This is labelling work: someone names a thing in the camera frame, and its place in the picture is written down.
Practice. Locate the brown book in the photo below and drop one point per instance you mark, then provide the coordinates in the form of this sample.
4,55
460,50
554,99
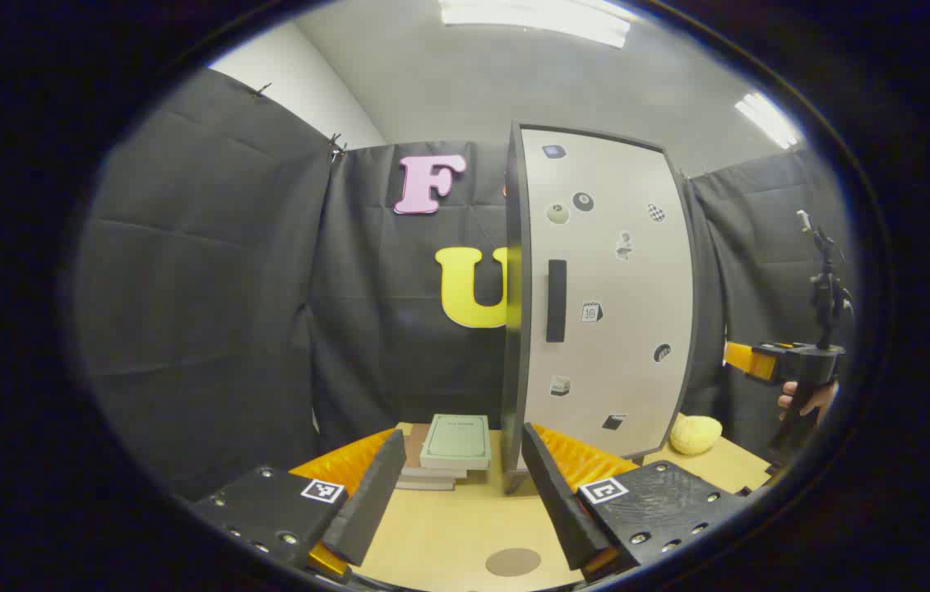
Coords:
415,448

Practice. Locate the grey cabinet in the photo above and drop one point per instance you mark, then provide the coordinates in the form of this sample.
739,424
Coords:
512,370

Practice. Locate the round brown coaster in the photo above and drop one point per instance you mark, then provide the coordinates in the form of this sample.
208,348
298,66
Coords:
513,562

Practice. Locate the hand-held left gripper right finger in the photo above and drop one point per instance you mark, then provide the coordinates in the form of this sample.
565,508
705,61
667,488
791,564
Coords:
563,501

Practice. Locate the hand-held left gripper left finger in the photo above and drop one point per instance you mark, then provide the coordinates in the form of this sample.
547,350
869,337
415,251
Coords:
370,501

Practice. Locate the large ceiling light panel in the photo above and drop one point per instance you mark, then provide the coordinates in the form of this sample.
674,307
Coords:
539,18

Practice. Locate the green book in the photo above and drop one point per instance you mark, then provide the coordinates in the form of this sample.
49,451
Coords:
456,440

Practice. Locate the small ceiling light panel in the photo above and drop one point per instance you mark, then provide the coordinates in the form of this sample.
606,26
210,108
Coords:
767,122

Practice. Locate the grey book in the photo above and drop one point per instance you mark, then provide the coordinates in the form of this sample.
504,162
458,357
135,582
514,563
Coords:
423,485

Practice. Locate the black backdrop cloth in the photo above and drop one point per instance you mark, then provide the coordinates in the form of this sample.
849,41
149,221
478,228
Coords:
201,288

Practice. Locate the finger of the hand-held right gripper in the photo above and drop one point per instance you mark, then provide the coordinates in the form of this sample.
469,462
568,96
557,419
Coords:
748,360

